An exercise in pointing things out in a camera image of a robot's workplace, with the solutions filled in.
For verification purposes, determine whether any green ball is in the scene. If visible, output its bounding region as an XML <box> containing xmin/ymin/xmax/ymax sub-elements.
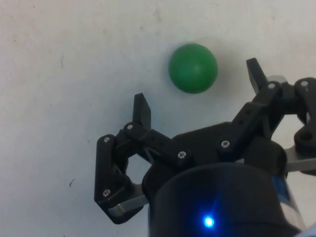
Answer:
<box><xmin>168</xmin><ymin>43</ymin><xmax>219</xmax><ymax>94</ymax></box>

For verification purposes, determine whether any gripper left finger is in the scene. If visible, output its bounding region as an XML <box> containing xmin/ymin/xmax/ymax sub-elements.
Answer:
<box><xmin>93</xmin><ymin>92</ymin><xmax>193</xmax><ymax>225</ymax></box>

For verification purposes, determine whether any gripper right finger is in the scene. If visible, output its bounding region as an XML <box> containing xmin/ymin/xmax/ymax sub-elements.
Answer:
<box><xmin>217</xmin><ymin>58</ymin><xmax>316</xmax><ymax>161</ymax></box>

